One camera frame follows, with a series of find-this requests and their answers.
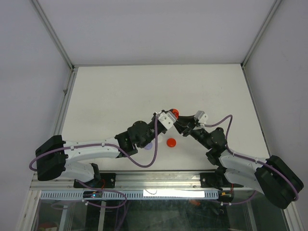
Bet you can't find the slotted cable duct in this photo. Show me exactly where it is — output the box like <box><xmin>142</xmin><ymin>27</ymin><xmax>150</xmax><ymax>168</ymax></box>
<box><xmin>40</xmin><ymin>189</ymin><xmax>218</xmax><ymax>201</ymax></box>

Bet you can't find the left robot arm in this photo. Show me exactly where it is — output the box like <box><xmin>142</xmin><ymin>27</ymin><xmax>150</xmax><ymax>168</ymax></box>
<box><xmin>29</xmin><ymin>112</ymin><xmax>177</xmax><ymax>187</ymax></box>

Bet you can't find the aluminium front rail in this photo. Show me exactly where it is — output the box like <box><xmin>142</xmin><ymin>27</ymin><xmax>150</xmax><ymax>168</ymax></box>
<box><xmin>30</xmin><ymin>170</ymin><xmax>256</xmax><ymax>191</ymax></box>

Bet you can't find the purple charging case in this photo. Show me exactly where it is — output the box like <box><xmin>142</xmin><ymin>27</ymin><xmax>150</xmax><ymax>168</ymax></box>
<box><xmin>144</xmin><ymin>142</ymin><xmax>153</xmax><ymax>150</ymax></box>

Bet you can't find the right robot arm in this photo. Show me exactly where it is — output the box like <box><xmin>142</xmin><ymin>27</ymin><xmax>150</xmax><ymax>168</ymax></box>
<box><xmin>174</xmin><ymin>112</ymin><xmax>304</xmax><ymax>209</ymax></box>

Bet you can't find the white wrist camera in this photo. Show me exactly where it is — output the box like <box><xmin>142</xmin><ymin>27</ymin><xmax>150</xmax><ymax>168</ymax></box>
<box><xmin>155</xmin><ymin>111</ymin><xmax>177</xmax><ymax>130</ymax></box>
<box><xmin>193</xmin><ymin>111</ymin><xmax>208</xmax><ymax>128</ymax></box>

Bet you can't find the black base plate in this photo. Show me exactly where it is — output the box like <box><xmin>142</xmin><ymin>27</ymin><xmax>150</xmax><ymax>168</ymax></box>
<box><xmin>200</xmin><ymin>172</ymin><xmax>217</xmax><ymax>188</ymax></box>
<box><xmin>84</xmin><ymin>173</ymin><xmax>116</xmax><ymax>189</ymax></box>

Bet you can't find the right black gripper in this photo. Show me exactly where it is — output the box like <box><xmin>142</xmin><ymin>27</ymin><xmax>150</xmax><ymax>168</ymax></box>
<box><xmin>174</xmin><ymin>114</ymin><xmax>212</xmax><ymax>150</ymax></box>

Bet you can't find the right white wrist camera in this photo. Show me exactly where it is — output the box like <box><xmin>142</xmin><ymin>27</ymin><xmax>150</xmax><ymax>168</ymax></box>
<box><xmin>193</xmin><ymin>111</ymin><xmax>208</xmax><ymax>128</ymax></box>

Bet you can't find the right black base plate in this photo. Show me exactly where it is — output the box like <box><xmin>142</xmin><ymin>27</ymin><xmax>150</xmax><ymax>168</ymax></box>
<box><xmin>200</xmin><ymin>172</ymin><xmax>217</xmax><ymax>188</ymax></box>

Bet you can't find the small green-lit circuit board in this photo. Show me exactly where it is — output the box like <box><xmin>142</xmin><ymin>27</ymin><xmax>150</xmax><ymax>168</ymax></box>
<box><xmin>83</xmin><ymin>191</ymin><xmax>103</xmax><ymax>199</ymax></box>

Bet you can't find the red charging case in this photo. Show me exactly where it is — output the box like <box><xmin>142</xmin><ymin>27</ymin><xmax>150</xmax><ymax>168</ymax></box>
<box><xmin>171</xmin><ymin>109</ymin><xmax>179</xmax><ymax>119</ymax></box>
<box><xmin>167</xmin><ymin>138</ymin><xmax>177</xmax><ymax>148</ymax></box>

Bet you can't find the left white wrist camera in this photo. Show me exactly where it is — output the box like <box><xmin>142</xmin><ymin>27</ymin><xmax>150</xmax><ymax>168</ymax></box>
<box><xmin>155</xmin><ymin>111</ymin><xmax>177</xmax><ymax>130</ymax></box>

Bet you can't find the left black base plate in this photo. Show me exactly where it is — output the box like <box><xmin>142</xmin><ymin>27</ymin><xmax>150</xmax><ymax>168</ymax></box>
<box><xmin>84</xmin><ymin>173</ymin><xmax>116</xmax><ymax>189</ymax></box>

